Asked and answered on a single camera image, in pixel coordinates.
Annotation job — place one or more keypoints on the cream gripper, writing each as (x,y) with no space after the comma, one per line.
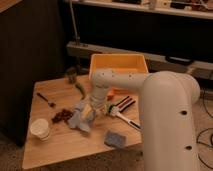
(88,112)

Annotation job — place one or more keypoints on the blue sponge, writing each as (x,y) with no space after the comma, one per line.
(114,139)

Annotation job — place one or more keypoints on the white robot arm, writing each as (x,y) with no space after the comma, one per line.
(165,101)

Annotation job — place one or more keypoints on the small dark green cup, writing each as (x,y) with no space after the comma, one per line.
(71,74)

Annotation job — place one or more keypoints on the white paper cup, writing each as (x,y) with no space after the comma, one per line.
(40,128)

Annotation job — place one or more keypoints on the light blue cloth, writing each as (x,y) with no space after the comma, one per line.
(77,122)

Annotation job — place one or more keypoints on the green white brush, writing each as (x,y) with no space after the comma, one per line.
(111,110)

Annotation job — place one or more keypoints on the wooden table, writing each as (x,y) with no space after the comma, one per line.
(63,143)

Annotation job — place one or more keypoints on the green chili pepper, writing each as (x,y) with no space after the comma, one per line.
(81,89)

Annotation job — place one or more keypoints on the orange round toy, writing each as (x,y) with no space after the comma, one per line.
(110,95)

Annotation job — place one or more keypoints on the dark metal spoon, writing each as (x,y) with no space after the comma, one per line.
(51,104)

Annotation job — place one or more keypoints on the black white marker pen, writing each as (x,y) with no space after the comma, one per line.
(130,122)

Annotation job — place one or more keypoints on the yellow plastic bin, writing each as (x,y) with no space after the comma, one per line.
(118,71)

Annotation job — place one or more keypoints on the metal vertical pole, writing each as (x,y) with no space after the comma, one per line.
(76,35)

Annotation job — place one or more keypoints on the upper wooden shelf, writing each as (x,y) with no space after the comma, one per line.
(144,8)

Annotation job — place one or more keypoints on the black red handled tool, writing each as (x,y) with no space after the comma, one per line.
(125,103)

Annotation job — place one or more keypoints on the grey metal rail beam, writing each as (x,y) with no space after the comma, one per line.
(155,62)

